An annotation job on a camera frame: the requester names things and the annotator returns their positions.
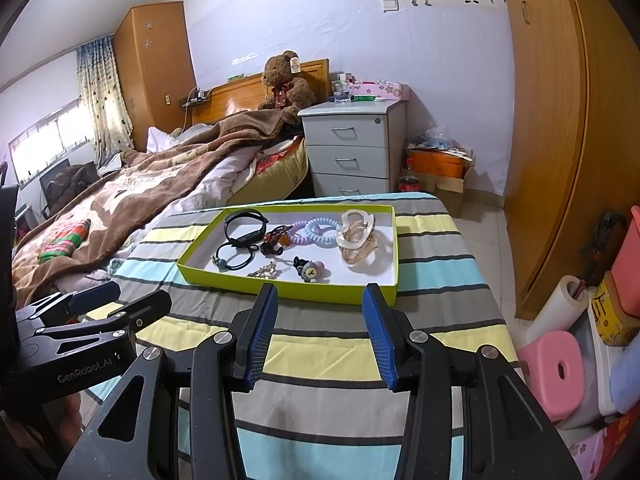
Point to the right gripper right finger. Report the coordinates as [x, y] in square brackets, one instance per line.
[506, 433]

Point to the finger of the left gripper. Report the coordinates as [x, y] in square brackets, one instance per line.
[129, 318]
[59, 308]

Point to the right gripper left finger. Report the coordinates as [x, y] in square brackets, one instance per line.
[134, 435]

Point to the black fitness band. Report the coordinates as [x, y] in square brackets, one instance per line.
[245, 227]

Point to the gold rhinestone hair pin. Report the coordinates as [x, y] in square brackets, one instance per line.
[270, 271]

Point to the black amber beaded hair clip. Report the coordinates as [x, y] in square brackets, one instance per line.
[275, 241]

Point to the clear amber hair claw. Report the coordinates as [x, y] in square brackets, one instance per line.
[356, 238]

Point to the person's left hand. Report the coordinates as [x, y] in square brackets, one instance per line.
[65, 418]

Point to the brown fleece blanket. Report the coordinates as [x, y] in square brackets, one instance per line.
[131, 197]

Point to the pink plastic stool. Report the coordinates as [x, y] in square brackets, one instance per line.
[553, 371]

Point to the white paper roll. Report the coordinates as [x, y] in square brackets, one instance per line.
[562, 309]

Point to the striped table cloth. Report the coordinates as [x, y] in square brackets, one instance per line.
[321, 410]

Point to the patterned curtain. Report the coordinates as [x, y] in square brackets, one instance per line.
[101, 97]

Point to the pink plastic bucket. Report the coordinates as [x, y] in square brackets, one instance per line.
[626, 267]

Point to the green shallow box tray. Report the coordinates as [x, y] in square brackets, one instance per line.
[317, 273]

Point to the wooden bed headboard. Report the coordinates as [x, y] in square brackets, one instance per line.
[248, 92]

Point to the cola bottle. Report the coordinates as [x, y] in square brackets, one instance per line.
[409, 182]

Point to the orange storage box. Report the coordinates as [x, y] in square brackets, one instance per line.
[438, 163]

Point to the brown teddy bear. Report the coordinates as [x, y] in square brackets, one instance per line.
[288, 91]

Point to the grey drawer nightstand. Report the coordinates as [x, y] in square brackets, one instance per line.
[355, 148]

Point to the pink floral box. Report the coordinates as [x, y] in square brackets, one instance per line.
[381, 90]

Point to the wooden wardrobe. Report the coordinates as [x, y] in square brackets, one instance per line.
[575, 145]

